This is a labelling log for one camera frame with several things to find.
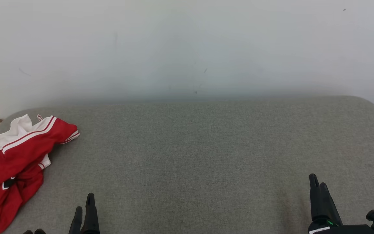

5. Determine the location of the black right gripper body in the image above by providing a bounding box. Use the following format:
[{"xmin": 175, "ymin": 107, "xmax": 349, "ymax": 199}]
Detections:
[{"xmin": 308, "ymin": 221, "xmax": 374, "ymax": 234}]

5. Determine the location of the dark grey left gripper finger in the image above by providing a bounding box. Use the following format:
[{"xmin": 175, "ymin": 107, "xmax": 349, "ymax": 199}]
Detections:
[
  {"xmin": 81, "ymin": 193, "xmax": 100, "ymax": 234},
  {"xmin": 69, "ymin": 206, "xmax": 83, "ymax": 234}
]

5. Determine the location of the grey fabric sofa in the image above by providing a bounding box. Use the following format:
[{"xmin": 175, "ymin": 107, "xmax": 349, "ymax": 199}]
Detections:
[{"xmin": 0, "ymin": 95, "xmax": 374, "ymax": 234}]

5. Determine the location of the red shorts white striped waistband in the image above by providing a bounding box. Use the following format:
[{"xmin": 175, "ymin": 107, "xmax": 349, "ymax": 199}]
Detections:
[{"xmin": 0, "ymin": 114, "xmax": 80, "ymax": 195}]

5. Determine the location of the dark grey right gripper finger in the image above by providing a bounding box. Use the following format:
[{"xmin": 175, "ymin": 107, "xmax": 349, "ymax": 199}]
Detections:
[
  {"xmin": 319, "ymin": 183, "xmax": 343, "ymax": 226},
  {"xmin": 309, "ymin": 174, "xmax": 322, "ymax": 223}
]

